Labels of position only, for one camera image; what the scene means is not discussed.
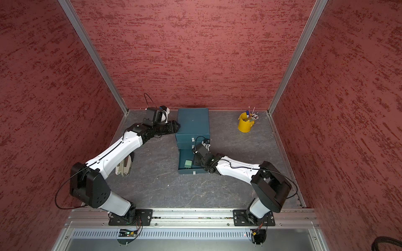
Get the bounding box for teal drawer cabinet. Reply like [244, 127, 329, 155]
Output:
[175, 108, 210, 175]

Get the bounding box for green plug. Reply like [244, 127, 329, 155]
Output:
[184, 160, 193, 168]

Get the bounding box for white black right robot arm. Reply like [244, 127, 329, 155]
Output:
[193, 144, 292, 222]

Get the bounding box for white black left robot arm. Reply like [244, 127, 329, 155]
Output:
[70, 120, 180, 222]

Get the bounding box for beige stapler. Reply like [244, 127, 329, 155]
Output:
[115, 152, 135, 177]

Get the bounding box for yellow pen cup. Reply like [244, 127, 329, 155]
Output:
[238, 113, 254, 133]

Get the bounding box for pens in cup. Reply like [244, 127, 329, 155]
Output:
[246, 107, 259, 122]

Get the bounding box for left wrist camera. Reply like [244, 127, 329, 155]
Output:
[143, 106, 170, 127]

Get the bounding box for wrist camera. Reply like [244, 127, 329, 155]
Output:
[202, 139, 210, 151]
[143, 106, 170, 127]

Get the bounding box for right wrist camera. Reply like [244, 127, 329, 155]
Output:
[202, 139, 210, 151]

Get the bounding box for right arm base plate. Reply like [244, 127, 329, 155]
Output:
[233, 209, 275, 227]

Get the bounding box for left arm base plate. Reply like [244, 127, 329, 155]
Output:
[108, 209, 153, 227]

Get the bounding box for left aluminium corner post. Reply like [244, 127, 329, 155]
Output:
[58, 0, 129, 116]

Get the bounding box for aluminium corner post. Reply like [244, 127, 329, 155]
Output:
[268, 0, 328, 116]
[58, 0, 129, 116]

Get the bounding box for black cable bundle corner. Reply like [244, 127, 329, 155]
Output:
[371, 236, 402, 251]

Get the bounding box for right aluminium corner post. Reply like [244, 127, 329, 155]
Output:
[268, 0, 328, 116]

